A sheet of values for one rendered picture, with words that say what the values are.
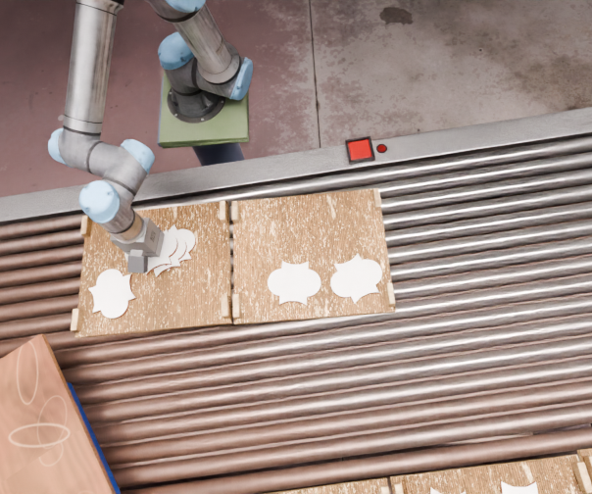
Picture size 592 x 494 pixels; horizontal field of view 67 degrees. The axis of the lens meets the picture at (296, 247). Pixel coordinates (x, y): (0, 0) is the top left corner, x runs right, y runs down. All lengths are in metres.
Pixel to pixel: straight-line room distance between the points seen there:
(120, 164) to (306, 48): 2.04
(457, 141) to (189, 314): 0.90
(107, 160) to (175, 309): 0.42
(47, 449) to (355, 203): 0.93
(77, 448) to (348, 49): 2.43
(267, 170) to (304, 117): 1.27
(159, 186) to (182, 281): 0.32
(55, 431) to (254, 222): 0.68
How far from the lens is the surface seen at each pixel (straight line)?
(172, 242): 1.23
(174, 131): 1.51
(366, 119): 2.58
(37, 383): 1.22
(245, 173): 1.35
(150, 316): 1.24
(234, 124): 1.48
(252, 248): 1.22
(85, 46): 1.07
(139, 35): 3.24
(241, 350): 1.17
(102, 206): 0.97
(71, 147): 1.09
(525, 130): 1.51
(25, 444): 1.22
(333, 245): 1.21
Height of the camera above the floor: 2.06
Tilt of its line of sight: 69 degrees down
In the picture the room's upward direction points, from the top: 12 degrees counter-clockwise
